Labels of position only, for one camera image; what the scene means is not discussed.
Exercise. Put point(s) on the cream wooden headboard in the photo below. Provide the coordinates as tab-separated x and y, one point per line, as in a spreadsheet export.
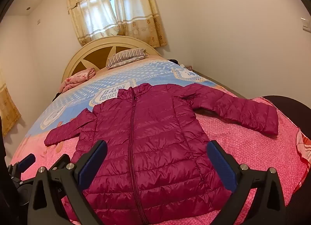
97	45

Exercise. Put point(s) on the pink floral folded quilt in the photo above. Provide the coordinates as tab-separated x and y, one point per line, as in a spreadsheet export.
75	78

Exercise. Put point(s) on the white wall switch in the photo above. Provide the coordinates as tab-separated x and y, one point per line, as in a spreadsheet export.
306	24

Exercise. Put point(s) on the striped pillow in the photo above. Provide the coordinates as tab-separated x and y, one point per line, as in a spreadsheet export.
126	57

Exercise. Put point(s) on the dark clutter beside bed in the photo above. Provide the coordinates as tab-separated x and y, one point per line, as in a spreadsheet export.
173	62

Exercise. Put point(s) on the pink and blue printed blanket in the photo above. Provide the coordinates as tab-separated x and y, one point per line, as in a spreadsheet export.
243	147

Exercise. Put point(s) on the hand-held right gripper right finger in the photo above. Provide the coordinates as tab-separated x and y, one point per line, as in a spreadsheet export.
222	166

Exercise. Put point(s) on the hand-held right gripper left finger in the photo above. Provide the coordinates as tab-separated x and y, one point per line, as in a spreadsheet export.
93	164

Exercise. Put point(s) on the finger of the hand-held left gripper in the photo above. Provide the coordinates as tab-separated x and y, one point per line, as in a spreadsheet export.
26	161
59	161

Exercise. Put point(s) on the magenta puffer jacket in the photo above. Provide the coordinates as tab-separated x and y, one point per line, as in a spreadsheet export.
155	130

